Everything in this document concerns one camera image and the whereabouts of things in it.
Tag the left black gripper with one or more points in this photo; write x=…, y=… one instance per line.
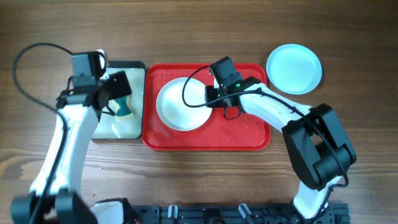
x=119, y=86

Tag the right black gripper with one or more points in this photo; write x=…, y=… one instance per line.
x=210, y=102

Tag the green yellow sponge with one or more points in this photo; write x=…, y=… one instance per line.
x=123, y=108

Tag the white plate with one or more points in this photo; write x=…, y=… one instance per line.
x=174, y=113

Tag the light blue plate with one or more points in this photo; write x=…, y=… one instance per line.
x=294, y=69

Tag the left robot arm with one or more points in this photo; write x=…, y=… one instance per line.
x=55, y=193

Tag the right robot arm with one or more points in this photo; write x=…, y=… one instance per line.
x=318, y=147

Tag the red plastic tray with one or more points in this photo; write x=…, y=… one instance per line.
x=223, y=131

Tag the black water tray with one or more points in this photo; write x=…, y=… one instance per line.
x=109, y=127

